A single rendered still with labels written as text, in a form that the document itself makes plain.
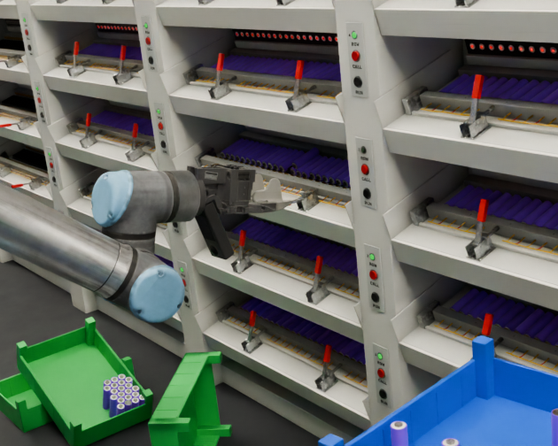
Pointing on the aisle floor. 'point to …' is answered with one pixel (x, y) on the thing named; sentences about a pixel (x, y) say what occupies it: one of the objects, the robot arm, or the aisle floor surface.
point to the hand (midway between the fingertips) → (279, 203)
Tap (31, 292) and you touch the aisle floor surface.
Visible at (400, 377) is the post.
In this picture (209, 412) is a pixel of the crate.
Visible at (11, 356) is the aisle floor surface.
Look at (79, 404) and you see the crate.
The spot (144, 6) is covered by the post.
